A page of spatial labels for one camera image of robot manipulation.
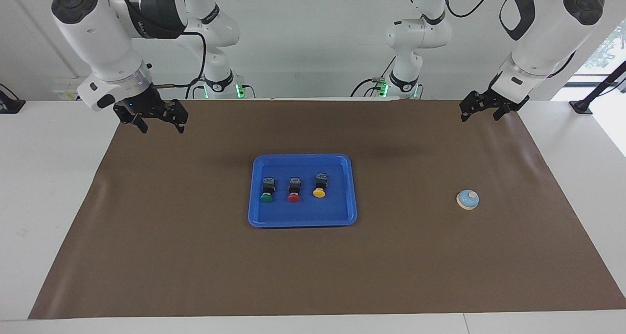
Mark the green push button switch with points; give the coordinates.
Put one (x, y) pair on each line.
(266, 197)

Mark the black clamp mount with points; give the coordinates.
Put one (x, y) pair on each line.
(11, 106)

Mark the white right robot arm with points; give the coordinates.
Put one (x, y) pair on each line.
(102, 40)

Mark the white wall socket box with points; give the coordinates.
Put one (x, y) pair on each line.
(66, 92)

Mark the blue plastic tray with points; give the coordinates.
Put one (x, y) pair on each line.
(337, 211)

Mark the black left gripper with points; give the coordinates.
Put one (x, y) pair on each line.
(494, 99)

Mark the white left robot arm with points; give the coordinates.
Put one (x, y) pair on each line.
(543, 35)

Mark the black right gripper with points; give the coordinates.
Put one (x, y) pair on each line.
(151, 108)

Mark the red push button switch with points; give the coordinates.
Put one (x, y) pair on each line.
(294, 197)

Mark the brown table mat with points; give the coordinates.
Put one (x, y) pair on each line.
(195, 265)

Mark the light blue service bell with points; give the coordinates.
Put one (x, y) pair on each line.
(468, 200)

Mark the yellow push button switch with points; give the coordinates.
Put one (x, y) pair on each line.
(319, 193)

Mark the glass window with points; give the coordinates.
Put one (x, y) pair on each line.
(617, 45)

